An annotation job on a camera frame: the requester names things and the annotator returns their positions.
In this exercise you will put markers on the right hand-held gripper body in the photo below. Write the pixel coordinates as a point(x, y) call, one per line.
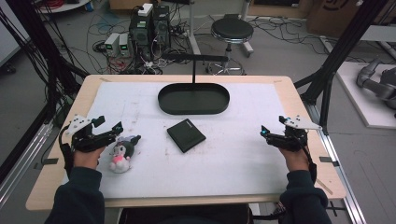
point(292, 137)

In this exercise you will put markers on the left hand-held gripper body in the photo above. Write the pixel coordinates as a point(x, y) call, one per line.
point(84, 140)

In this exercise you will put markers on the person's left hand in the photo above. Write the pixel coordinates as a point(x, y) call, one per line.
point(87, 158)

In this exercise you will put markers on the person's right hand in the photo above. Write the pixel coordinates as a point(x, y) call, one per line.
point(295, 160)

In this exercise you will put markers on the black-eared plush toy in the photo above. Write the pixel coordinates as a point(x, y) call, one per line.
point(123, 152)

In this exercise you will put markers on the black tape strip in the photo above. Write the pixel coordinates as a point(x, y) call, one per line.
point(328, 160)
point(49, 161)

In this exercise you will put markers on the white table mat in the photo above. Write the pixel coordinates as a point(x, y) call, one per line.
point(218, 165)

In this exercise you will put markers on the black square case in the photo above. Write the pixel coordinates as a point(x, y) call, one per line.
point(186, 135)

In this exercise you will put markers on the white platform board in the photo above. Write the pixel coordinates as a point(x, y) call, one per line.
point(355, 90)

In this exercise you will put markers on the grey power supply unit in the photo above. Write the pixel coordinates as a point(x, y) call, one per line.
point(111, 43)
point(124, 45)

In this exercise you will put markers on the black oval tray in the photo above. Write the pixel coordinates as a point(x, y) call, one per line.
point(193, 101)

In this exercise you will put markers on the black computer tower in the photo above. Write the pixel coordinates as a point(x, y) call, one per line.
point(162, 28)
point(140, 34)

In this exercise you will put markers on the black T-shaped stand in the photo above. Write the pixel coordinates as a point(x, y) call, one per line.
point(194, 58)

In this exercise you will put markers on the black round stool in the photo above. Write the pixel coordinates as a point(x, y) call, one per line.
point(232, 30)

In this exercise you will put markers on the cardboard box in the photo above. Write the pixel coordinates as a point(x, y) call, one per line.
point(330, 15)

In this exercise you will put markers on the white round table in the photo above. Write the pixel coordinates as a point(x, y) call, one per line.
point(62, 6)

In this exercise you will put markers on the white box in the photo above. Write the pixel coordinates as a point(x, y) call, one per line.
point(145, 9)

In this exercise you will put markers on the aluminium rail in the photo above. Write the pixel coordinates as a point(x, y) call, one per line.
point(21, 161)
point(339, 174)

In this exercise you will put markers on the black frame post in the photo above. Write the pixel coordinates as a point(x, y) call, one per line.
point(40, 40)
point(342, 46)

